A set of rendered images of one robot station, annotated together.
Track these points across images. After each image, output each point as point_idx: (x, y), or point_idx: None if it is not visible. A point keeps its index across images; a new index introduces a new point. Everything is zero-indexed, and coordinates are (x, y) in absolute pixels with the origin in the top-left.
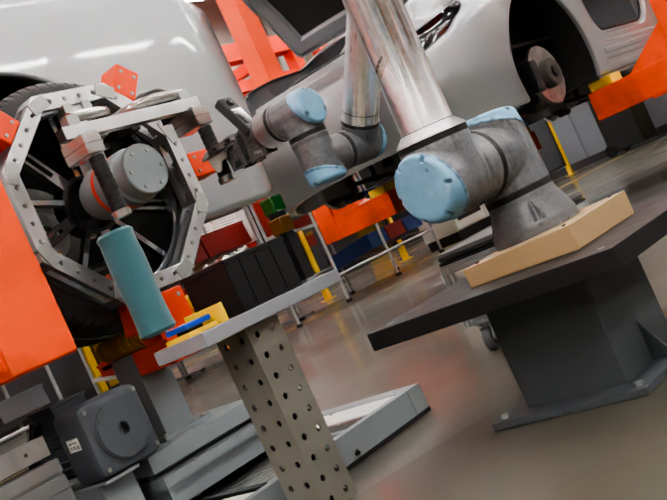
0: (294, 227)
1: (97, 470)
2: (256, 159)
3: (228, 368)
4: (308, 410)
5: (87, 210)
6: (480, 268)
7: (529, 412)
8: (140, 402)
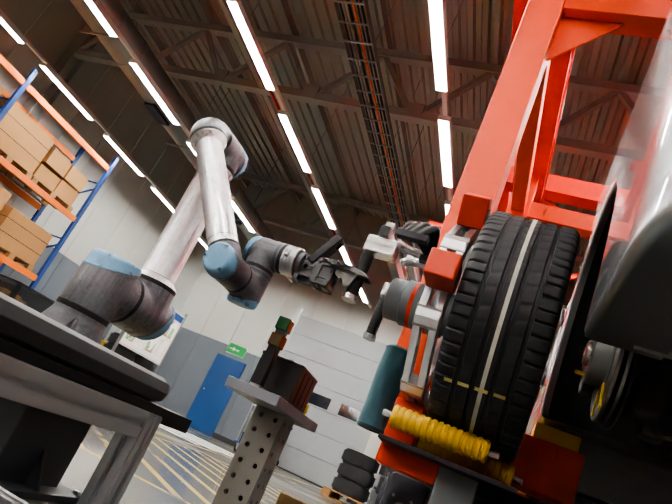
0: (267, 342)
1: None
2: (308, 285)
3: (285, 442)
4: (233, 479)
5: None
6: None
7: (59, 484)
8: (385, 487)
